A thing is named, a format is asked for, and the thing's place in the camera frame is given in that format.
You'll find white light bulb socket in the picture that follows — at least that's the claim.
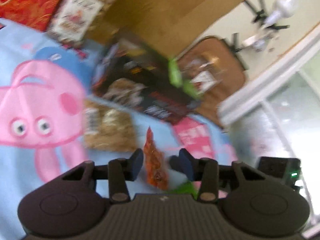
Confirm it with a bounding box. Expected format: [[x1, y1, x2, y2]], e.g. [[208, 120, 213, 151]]
[[264, 0, 298, 27]]

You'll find brown chair cushion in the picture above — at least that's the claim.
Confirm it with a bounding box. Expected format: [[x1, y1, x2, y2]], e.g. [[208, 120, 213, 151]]
[[177, 36, 246, 128]]

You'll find red gift bag gold pattern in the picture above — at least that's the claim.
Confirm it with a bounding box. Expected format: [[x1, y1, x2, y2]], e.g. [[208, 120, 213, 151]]
[[1, 0, 61, 31]]

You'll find orange red snack packet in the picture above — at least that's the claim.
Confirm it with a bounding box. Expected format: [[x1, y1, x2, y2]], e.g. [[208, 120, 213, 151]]
[[143, 127, 169, 191]]

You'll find nut jar gold lid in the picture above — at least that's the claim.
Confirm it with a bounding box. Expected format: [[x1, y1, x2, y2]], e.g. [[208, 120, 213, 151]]
[[46, 0, 116, 48]]

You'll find green snack pouch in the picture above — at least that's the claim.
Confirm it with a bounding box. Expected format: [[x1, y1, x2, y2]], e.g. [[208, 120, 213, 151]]
[[168, 181, 198, 199], [168, 58, 201, 100]]

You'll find clear jar on chair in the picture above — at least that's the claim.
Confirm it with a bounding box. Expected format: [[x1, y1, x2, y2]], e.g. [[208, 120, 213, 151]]
[[178, 52, 226, 97]]

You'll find blue cartoon pig tablecloth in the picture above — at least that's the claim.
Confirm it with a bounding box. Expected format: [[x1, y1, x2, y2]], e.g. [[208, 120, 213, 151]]
[[0, 17, 238, 240]]

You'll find white power strip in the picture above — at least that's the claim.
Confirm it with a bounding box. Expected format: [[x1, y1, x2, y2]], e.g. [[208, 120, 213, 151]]
[[241, 31, 274, 52]]

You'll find black sheep print box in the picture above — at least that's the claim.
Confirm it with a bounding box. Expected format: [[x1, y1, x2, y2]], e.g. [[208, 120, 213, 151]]
[[92, 37, 200, 124]]

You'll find black device green light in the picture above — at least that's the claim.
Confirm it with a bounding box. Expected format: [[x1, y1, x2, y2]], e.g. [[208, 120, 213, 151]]
[[257, 157, 301, 192]]

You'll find clear peanut snack packet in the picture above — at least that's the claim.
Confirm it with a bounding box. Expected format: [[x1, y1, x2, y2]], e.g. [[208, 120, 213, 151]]
[[83, 99, 138, 152]]

